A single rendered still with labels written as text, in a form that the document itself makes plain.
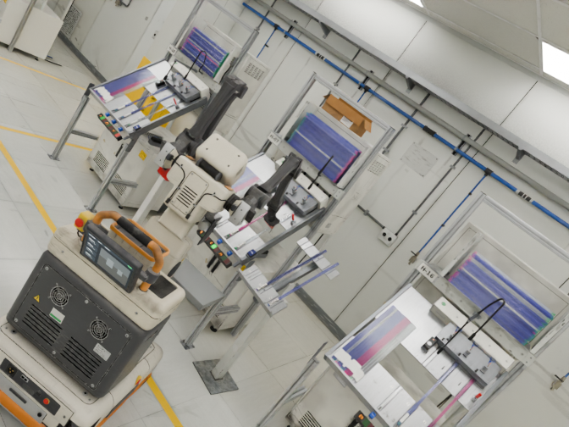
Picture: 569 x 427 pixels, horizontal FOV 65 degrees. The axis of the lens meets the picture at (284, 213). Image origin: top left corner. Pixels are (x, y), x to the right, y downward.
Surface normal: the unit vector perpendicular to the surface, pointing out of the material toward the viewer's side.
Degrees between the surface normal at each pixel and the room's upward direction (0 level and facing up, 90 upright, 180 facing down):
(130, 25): 90
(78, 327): 90
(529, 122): 90
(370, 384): 44
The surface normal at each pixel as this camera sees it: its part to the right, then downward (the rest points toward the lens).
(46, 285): -0.22, 0.15
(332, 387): -0.51, -0.10
